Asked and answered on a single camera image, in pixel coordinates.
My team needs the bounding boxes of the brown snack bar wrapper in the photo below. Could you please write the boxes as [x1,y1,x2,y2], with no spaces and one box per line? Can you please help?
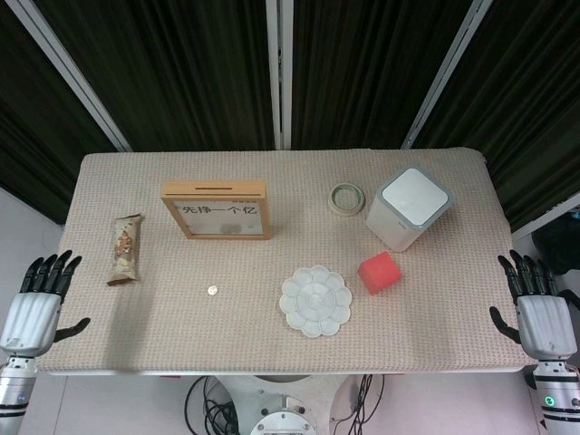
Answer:
[106,213,145,286]

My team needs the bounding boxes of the dark curtain panel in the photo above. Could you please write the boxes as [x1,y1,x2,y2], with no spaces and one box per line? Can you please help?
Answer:
[34,0,278,153]
[419,0,580,232]
[0,0,117,226]
[289,0,475,150]

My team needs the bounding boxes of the black cable bundle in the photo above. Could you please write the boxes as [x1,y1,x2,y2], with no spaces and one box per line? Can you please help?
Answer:
[188,374,241,435]
[334,374,386,427]

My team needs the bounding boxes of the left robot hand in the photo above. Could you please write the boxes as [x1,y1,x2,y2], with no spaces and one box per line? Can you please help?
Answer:
[0,249,91,355]

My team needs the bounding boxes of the wooden coin bank box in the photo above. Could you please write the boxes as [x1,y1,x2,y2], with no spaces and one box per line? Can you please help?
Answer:
[160,179,276,241]

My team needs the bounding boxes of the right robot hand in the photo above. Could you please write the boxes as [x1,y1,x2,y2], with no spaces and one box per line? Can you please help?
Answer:
[488,249,580,363]

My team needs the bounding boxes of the white bin grey rim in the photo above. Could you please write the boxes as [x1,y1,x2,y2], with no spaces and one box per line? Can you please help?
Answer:
[364,163,454,253]

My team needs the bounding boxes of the white flower paint palette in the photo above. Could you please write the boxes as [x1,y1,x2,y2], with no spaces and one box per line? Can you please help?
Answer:
[279,266,353,338]

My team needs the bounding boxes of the white frame post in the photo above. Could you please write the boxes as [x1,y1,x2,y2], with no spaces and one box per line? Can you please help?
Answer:
[511,192,580,237]
[8,0,133,153]
[401,0,493,150]
[266,0,294,150]

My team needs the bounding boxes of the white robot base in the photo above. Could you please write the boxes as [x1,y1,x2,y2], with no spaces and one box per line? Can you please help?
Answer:
[212,374,359,435]

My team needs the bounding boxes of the red foam cube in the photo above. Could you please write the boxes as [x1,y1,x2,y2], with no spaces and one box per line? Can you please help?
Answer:
[357,250,402,296]

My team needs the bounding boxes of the beige woven tablecloth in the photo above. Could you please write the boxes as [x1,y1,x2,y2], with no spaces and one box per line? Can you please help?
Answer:
[38,147,534,375]

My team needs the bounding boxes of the masking tape roll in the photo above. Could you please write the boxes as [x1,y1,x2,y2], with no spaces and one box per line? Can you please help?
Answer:
[328,181,366,218]

